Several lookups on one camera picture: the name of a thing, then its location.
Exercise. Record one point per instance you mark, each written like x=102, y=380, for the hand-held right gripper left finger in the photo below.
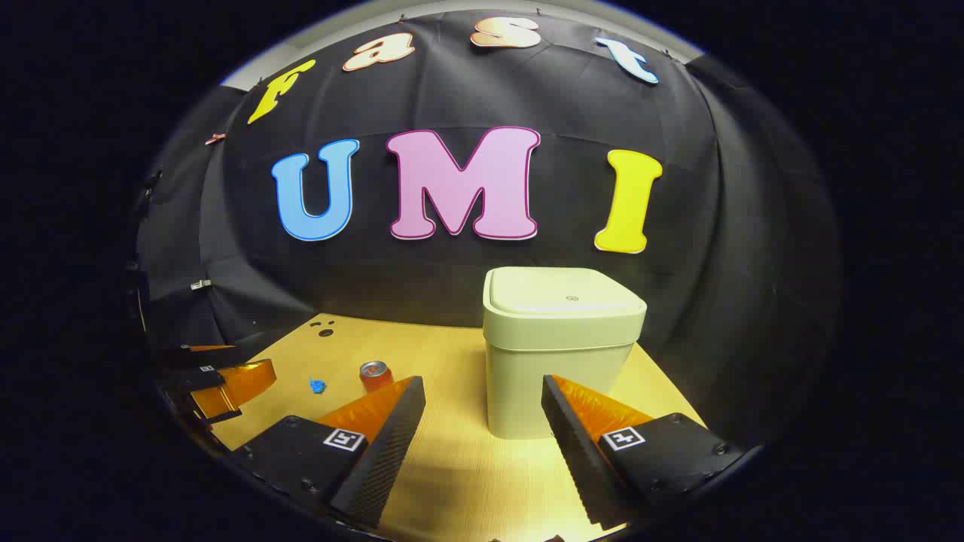
x=392, y=444

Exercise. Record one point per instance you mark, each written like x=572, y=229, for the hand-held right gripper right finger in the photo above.
x=576, y=452

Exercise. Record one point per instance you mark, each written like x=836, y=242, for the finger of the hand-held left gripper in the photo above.
x=241, y=384
x=211, y=355

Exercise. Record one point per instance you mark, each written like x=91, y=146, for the red pop can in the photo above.
x=374, y=379

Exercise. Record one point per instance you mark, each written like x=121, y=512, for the blue paper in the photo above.
x=317, y=387

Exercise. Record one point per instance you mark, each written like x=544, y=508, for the cream desktop garbage bin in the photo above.
x=557, y=354

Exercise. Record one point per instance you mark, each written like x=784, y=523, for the pink cloth clip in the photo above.
x=215, y=138

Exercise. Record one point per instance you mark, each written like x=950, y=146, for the black backdrop cloth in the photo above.
x=572, y=113

